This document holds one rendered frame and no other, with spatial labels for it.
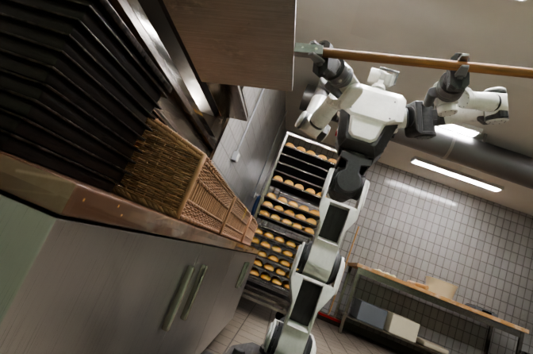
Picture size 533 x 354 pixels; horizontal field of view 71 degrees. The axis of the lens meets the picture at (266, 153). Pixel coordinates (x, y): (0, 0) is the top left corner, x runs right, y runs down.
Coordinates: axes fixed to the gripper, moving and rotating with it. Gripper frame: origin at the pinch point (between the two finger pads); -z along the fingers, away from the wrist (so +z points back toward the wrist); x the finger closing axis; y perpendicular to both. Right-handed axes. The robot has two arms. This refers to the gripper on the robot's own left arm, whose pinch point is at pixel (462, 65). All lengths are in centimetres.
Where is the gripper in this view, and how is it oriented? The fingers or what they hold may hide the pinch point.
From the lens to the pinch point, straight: 131.1
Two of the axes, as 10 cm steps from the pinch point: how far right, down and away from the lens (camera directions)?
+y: -9.7, -0.8, 2.4
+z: 2.1, 2.8, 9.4
